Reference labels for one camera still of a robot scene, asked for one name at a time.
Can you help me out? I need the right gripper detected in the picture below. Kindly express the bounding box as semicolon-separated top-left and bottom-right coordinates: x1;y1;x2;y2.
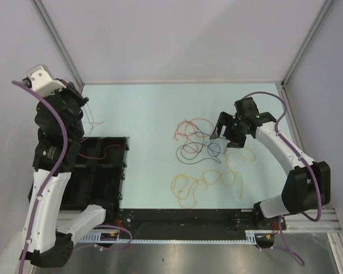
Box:
209;111;248;148

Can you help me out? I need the orange thin cable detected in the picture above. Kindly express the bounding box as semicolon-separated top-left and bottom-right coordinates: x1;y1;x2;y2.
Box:
173;117;215;148

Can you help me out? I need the black thin cable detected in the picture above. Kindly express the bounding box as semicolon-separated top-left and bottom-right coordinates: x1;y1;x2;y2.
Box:
177;130;221;166

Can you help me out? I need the red thin cable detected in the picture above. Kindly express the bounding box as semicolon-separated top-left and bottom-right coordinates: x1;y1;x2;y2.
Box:
77;85;123;160

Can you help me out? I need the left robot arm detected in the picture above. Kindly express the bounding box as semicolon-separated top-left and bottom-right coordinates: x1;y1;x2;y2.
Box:
13;79;115;268

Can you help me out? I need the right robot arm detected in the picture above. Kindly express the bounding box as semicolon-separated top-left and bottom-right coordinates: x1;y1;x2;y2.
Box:
210;94;331;229

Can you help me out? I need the black compartment bin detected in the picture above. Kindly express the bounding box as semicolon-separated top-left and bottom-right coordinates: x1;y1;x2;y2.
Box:
54;137;130;215

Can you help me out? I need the blue thin cable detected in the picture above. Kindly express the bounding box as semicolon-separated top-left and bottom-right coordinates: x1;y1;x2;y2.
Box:
201;131;229;157

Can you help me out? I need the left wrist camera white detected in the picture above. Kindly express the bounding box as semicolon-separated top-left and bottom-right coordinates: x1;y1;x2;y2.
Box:
22;65;66;97

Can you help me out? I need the yellow thin cable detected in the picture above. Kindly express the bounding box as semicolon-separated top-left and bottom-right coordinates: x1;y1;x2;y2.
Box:
171;144;257;208

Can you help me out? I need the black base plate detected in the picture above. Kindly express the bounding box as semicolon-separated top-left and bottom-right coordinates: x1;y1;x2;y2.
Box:
103;209;286;241

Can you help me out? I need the aluminium frame rail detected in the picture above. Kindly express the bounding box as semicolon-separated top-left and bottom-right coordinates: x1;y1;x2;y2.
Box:
30;209;340;232

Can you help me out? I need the white slotted cable duct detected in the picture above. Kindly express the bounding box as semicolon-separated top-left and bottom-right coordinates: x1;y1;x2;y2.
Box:
79;231;256;245

